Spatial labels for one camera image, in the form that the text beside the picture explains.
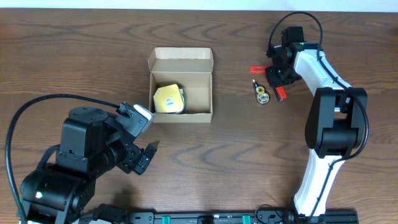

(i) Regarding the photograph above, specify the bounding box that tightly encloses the yellow tape measure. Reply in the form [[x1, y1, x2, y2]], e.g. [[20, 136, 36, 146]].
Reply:
[[153, 84, 184, 114]]

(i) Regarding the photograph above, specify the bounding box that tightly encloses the green tape roll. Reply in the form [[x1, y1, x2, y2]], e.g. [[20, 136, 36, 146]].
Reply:
[[181, 93, 187, 110]]

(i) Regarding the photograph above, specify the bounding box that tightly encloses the brown cardboard box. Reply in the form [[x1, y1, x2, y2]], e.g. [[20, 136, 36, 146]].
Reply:
[[148, 47, 214, 123]]

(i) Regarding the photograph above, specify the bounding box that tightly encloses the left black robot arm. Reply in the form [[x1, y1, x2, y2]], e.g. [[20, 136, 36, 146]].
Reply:
[[21, 103, 159, 223]]

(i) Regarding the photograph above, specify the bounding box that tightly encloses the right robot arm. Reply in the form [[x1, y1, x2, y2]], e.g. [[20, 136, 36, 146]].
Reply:
[[266, 26, 368, 218]]

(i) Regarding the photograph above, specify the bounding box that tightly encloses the long orange utility knife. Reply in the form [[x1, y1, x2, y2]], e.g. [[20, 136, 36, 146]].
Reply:
[[249, 65, 268, 74]]

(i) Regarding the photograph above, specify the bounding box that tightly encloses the black correction tape dispenser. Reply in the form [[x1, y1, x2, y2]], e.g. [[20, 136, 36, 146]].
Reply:
[[252, 79, 270, 105]]

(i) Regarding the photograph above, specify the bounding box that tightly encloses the right black cable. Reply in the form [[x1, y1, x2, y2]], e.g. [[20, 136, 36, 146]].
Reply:
[[254, 11, 370, 224]]

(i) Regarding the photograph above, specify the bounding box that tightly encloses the black cable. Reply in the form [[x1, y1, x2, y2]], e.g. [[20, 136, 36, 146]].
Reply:
[[5, 93, 122, 224], [254, 11, 370, 224]]

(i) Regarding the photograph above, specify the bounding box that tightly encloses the left black cable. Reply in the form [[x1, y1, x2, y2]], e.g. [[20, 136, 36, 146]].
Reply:
[[5, 93, 122, 224]]

